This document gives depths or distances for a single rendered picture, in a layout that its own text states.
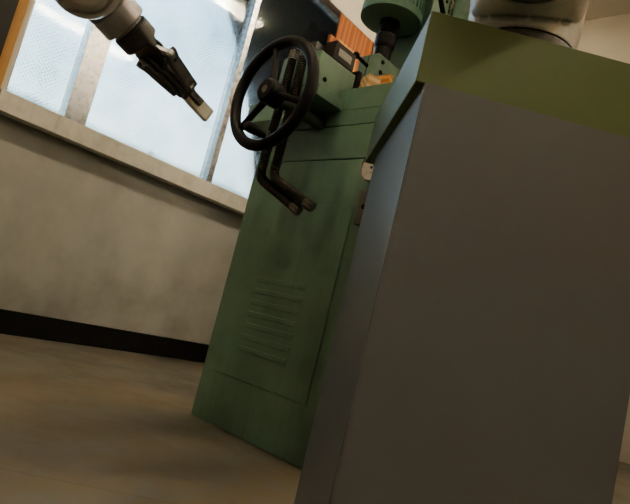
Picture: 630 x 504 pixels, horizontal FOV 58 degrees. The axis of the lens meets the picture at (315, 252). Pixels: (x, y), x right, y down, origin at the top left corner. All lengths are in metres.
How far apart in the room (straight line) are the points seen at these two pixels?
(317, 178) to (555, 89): 0.80
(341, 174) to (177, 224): 1.47
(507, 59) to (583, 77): 0.09
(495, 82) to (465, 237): 0.19
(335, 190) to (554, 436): 0.85
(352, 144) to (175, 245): 1.51
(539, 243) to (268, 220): 0.94
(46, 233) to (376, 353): 1.96
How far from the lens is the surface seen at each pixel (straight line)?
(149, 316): 2.71
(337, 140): 1.43
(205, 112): 1.28
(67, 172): 2.47
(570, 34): 0.88
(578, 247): 0.70
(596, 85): 0.77
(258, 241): 1.51
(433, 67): 0.70
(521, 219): 0.68
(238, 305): 1.51
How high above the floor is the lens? 0.30
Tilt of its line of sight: 7 degrees up
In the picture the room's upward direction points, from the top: 14 degrees clockwise
